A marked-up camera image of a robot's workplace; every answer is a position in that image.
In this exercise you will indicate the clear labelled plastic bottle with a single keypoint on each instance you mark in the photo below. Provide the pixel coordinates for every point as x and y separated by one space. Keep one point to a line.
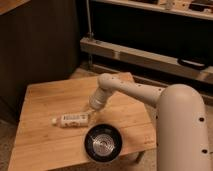
71 120

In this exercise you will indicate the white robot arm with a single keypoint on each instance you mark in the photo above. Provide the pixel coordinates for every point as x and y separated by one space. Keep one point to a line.
182 133

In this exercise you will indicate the black handle on bench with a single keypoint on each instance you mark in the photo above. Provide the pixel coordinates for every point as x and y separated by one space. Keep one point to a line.
193 65

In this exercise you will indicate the metal pole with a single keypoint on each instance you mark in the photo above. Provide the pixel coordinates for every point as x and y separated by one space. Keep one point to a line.
90 31

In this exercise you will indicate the upper wooden shelf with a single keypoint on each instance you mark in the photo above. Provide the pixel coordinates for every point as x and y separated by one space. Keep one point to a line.
177 7

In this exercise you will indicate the low wooden shelf bench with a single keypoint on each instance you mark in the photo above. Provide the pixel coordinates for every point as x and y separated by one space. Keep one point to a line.
145 59

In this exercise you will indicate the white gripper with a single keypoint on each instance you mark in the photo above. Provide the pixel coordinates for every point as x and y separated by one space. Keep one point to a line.
98 100

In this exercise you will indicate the wooden table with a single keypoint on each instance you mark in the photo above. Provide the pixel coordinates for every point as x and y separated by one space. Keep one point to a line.
40 146

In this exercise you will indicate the black ceramic bowl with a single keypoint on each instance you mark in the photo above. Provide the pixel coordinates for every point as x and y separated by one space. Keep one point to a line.
103 143

